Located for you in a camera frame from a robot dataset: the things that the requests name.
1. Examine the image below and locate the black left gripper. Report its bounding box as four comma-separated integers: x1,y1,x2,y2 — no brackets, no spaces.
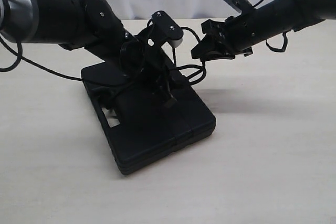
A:
118,32,177,108

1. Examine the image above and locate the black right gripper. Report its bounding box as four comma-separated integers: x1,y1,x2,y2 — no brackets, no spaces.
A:
191,15,253,60

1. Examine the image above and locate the black plastic carrying case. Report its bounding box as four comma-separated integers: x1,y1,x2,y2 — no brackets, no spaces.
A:
81,62,216,175

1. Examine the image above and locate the black cord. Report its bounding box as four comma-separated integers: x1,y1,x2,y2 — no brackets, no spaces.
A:
91,26,208,116

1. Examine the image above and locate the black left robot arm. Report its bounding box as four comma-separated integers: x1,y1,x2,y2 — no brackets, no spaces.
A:
1,0,183,106

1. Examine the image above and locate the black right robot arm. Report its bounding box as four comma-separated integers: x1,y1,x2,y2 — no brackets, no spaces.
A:
191,0,335,61

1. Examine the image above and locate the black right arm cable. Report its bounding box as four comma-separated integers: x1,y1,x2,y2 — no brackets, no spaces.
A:
251,0,308,53

